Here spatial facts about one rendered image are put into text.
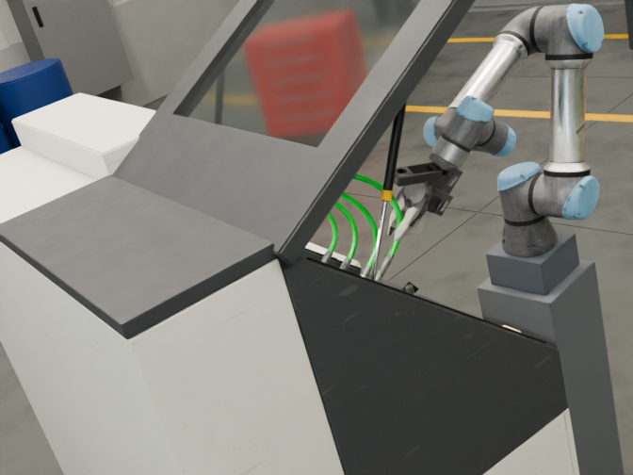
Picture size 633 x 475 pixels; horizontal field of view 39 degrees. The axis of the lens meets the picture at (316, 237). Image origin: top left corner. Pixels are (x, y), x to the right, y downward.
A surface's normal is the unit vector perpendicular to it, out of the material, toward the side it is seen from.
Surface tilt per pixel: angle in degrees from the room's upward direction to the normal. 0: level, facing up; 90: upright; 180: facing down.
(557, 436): 90
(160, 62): 90
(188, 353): 90
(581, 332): 90
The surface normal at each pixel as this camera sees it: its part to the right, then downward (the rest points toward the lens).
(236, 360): 0.57, 0.22
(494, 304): -0.68, 0.46
